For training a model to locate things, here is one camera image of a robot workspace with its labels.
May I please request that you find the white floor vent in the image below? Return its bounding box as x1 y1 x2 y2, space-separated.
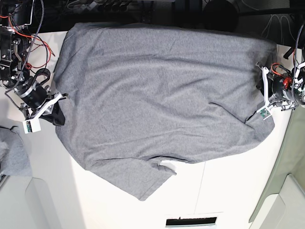
165 212 223 229

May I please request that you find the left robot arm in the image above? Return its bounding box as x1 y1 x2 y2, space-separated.
269 24 305 110

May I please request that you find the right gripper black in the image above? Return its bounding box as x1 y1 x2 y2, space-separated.
14 82 65 126

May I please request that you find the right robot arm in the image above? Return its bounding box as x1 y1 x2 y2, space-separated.
0 0 67 132

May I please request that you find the grey t-shirt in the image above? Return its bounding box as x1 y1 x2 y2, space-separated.
53 23 277 201

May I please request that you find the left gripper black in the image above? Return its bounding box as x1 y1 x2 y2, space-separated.
271 77 292 100

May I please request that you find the grey cloth pile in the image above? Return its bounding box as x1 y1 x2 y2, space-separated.
0 126 32 177

